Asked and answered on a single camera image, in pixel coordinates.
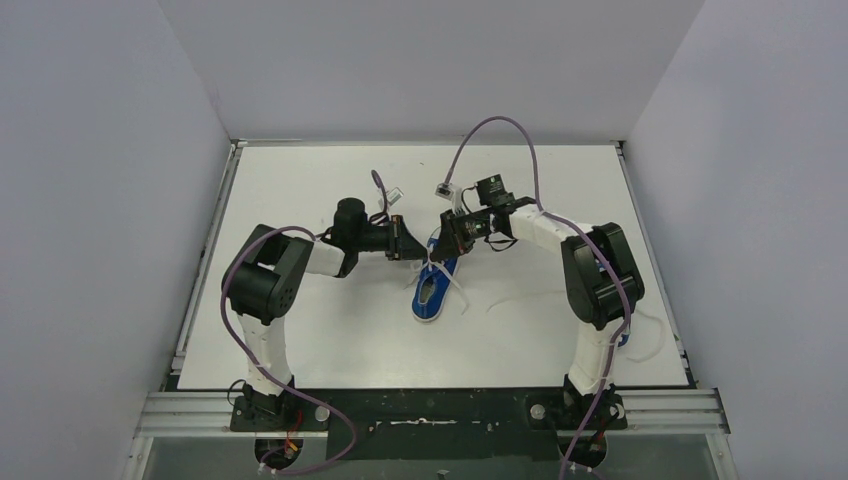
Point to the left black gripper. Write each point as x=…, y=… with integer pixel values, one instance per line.
x=398, y=237

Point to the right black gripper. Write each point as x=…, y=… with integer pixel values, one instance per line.
x=457, y=244

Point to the blue sneaker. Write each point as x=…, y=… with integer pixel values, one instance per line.
x=624, y=337
x=433, y=281

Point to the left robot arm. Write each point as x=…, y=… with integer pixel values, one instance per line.
x=261, y=285

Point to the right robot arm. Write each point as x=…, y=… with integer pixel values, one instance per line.
x=602, y=282

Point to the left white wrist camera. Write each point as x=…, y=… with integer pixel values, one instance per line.
x=394, y=195

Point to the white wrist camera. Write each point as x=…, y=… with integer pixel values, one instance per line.
x=453, y=194
x=394, y=195

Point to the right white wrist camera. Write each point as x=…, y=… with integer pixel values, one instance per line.
x=453, y=194

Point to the aluminium frame rail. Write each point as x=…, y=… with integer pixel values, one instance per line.
x=208, y=414

